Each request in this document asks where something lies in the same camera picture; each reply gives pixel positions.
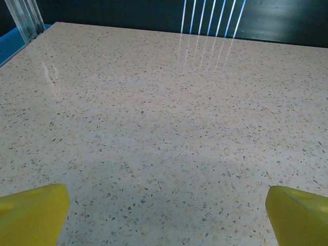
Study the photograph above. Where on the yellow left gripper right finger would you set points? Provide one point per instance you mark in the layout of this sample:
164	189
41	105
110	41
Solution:
297	220

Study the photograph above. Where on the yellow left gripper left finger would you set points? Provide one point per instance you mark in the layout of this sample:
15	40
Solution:
30	217

